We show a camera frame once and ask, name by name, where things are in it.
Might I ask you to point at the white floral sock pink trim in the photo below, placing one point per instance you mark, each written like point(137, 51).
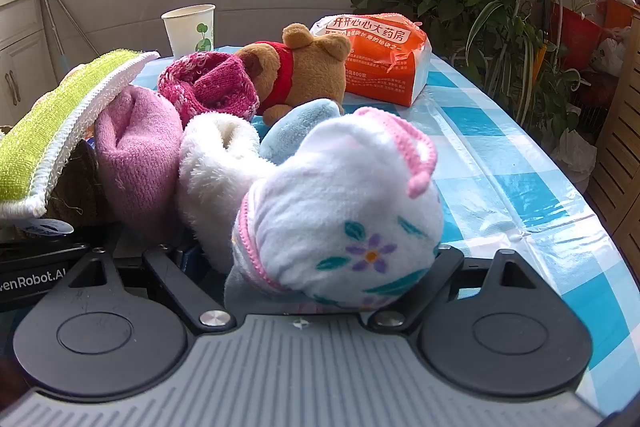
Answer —
point(325, 207)

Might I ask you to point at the brown bear plush red shirt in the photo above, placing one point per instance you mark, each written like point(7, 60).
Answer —
point(310, 72)

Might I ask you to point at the white plastic bag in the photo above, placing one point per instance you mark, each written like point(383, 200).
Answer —
point(607, 54)

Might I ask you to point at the spider plant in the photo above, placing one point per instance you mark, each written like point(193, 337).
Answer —
point(520, 57)

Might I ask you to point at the green and white scrubbing pad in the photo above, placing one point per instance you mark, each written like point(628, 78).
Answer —
point(50, 122)

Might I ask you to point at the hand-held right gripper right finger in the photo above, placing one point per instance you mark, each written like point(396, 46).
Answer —
point(440, 272)

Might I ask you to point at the crumpled white paper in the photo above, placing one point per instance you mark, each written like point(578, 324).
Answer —
point(575, 152)

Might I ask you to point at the light blue cloth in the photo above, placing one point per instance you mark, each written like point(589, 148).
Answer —
point(295, 132)

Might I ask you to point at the blue checkered tablecloth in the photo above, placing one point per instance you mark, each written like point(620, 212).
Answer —
point(500, 187)

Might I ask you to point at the red flower pot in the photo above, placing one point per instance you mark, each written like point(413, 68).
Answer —
point(575, 37)

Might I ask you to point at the pink fleece sock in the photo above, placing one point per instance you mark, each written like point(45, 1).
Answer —
point(135, 157)

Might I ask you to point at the orange and white tissue pack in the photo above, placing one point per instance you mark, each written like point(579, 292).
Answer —
point(385, 62)

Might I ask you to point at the wooden slatted cabinet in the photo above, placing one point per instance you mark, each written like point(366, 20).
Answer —
point(617, 157)

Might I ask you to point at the white paper cup green print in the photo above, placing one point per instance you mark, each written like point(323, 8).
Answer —
point(187, 32)

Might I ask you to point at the white cabinet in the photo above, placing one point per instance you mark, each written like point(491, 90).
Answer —
point(20, 67)

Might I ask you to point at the magenta knitted sock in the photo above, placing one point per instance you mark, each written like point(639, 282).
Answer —
point(210, 82)

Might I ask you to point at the white fluffy sock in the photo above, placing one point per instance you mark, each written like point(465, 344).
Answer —
point(210, 187)

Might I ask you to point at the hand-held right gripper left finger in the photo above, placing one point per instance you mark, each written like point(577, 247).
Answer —
point(170, 274)

